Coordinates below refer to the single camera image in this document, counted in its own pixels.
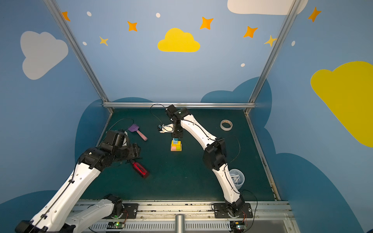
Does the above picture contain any circuit board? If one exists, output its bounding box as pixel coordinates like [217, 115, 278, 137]
[229, 221, 246, 233]
[106, 222, 125, 230]

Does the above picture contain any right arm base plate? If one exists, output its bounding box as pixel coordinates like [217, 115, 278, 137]
[211, 203, 254, 219]

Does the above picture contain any grey camera pole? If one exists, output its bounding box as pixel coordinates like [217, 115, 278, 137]
[175, 214, 186, 233]

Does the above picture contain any left circuit board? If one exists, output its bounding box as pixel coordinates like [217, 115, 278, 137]
[106, 222, 125, 230]

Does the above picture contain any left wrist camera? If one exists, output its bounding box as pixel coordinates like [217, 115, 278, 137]
[100, 130, 130, 151]

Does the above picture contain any white tape roll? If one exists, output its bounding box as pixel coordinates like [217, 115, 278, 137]
[220, 119, 233, 131]

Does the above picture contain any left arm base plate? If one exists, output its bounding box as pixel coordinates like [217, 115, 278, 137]
[107, 203, 139, 219]

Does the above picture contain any right circuit board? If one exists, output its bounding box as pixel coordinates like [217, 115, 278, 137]
[229, 221, 246, 233]

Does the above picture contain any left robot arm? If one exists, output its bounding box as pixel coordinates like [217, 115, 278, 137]
[15, 131, 141, 233]

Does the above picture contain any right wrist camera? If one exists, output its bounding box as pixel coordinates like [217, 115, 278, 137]
[157, 124, 174, 134]

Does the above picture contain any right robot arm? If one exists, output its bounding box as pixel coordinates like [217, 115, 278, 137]
[165, 105, 245, 217]

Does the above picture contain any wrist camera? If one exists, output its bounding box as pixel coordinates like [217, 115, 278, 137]
[157, 124, 174, 134]
[100, 130, 130, 151]

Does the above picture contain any light blue mug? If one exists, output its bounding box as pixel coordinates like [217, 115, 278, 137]
[229, 169, 245, 189]

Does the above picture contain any aluminium cage frame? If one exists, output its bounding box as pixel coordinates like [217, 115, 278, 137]
[44, 1, 303, 114]

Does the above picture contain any aluminium front rail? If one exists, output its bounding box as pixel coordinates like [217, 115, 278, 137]
[46, 199, 301, 233]

